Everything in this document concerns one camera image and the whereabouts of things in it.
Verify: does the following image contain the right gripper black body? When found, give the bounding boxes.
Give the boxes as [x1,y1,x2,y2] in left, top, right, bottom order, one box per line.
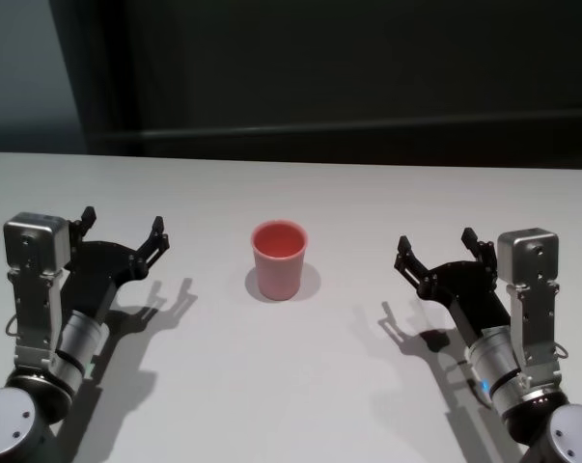
[418,259,513,343]

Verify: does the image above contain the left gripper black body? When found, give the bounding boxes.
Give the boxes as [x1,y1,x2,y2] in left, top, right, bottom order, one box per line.
[60,238,148,322]

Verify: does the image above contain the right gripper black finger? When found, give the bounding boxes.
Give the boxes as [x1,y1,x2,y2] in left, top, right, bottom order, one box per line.
[460,227,499,281]
[394,234,439,296]

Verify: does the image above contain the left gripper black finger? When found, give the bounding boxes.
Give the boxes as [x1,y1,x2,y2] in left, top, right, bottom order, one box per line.
[67,205,97,252]
[129,216,171,281]

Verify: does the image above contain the pink plastic cup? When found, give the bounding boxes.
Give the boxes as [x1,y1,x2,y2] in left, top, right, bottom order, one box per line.
[250,219,310,302]

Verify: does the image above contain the thin grey railing bar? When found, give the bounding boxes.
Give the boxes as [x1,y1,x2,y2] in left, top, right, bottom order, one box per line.
[87,125,582,142]

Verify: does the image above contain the right wrist silver camera mount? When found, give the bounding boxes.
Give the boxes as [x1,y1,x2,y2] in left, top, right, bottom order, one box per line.
[495,227,561,385]

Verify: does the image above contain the wrist silver camera mount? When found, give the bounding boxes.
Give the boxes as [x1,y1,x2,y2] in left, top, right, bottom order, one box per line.
[3,211,74,370]
[495,227,561,385]

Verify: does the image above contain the left wrist silver camera mount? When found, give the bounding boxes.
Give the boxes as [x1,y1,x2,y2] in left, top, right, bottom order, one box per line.
[3,211,74,370]

